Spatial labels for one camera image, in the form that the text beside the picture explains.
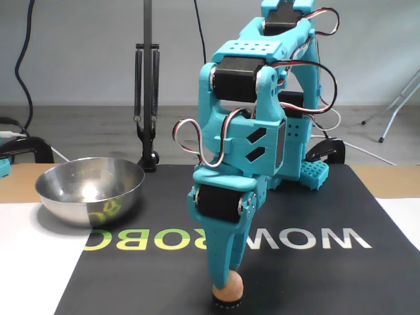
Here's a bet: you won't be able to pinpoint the teal fixed gripper finger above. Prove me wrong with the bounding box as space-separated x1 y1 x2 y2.
196 218 240 291

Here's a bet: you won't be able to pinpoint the teal moving gripper finger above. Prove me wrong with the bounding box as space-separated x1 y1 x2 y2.
230 190 259 272

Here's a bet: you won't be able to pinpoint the teal gripper body with servo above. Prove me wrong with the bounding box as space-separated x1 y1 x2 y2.
186 163 268 228

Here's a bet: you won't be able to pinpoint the wooden ball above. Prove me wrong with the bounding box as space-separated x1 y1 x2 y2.
211 270 245 311

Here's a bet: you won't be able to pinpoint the metal bowl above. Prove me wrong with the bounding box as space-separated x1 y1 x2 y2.
35 156 146 230

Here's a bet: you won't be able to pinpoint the black mat with WOWROBO print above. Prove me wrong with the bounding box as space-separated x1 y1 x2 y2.
54 163 420 315

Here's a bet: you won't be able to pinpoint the black C-clamp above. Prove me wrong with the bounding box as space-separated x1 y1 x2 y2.
0 136 55 164
306 137 346 165

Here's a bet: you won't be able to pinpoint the white paper sheet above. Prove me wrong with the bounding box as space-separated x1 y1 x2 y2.
0 201 95 315
375 196 420 253

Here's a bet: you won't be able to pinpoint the white metal stand legs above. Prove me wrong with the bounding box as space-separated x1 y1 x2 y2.
360 68 420 144

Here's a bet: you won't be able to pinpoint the red white black servo wire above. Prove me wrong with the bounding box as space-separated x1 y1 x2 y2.
173 110 252 168

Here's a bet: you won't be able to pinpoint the thin black cable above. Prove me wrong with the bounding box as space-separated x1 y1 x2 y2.
193 0 207 63

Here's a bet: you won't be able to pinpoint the dark blue cable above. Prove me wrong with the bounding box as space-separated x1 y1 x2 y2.
14 0 35 138

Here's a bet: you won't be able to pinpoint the black plug cable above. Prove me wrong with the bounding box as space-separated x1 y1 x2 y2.
0 116 27 133

